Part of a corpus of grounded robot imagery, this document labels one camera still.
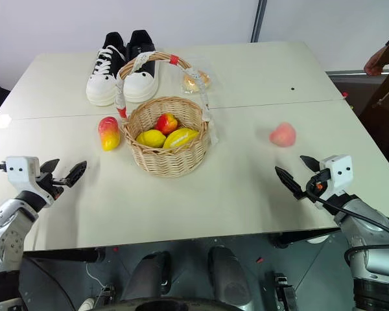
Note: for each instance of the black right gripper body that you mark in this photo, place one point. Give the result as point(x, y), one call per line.
point(317, 182)

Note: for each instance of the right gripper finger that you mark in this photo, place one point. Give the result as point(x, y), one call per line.
point(288, 181)
point(311, 163)

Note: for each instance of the yellow starfruit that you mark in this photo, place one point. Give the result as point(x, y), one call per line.
point(180, 137)

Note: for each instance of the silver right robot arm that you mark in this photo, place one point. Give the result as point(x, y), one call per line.
point(366, 233)

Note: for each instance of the grey metal rail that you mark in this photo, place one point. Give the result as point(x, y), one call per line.
point(353, 73)

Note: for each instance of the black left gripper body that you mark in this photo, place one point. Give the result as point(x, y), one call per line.
point(52, 186)

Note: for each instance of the grey metal pole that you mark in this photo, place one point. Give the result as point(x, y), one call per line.
point(258, 21)

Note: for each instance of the red yellow mango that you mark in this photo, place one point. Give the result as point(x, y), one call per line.
point(109, 134)

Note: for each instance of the person at table edge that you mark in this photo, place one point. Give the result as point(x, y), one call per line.
point(387, 107)

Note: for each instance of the bread in plastic bag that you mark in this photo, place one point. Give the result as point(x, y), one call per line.
point(194, 81)

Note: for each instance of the black white sneaker with laces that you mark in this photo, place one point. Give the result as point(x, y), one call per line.
point(103, 74)

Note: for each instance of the pink peach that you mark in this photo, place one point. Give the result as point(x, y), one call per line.
point(282, 134)

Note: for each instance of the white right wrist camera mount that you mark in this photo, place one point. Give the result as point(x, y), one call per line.
point(338, 173)

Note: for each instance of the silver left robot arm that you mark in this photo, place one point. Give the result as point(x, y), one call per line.
point(4, 226)

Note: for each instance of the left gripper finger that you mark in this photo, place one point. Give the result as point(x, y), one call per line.
point(50, 166)
point(76, 173)

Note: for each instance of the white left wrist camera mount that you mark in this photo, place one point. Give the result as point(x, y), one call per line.
point(21, 173)

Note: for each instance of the yellow lemon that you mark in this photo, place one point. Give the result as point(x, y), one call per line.
point(151, 138)

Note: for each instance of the red yellow apple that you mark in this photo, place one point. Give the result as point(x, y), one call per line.
point(166, 123)

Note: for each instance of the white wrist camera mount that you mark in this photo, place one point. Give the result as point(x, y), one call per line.
point(338, 173)
point(21, 173)

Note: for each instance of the bystander's bare hand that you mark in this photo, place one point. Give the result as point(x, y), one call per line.
point(376, 63)

